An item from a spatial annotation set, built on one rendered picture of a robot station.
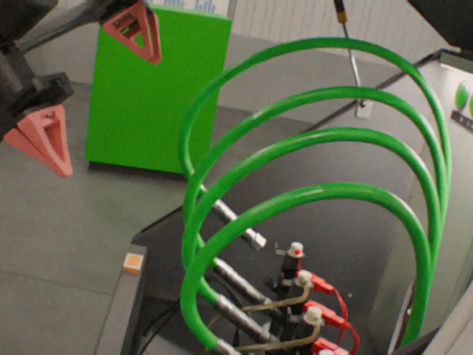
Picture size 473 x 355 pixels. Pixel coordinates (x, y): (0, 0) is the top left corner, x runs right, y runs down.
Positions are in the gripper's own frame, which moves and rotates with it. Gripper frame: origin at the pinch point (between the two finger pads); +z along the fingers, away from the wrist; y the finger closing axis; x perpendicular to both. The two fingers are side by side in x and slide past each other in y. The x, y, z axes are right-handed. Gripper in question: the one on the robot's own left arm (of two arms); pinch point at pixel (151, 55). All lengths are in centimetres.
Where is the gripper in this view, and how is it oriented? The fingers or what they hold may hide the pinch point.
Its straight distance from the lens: 79.0
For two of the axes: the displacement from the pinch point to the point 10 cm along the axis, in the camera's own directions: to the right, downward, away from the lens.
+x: -8.5, 5.1, 1.3
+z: 5.1, 8.6, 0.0
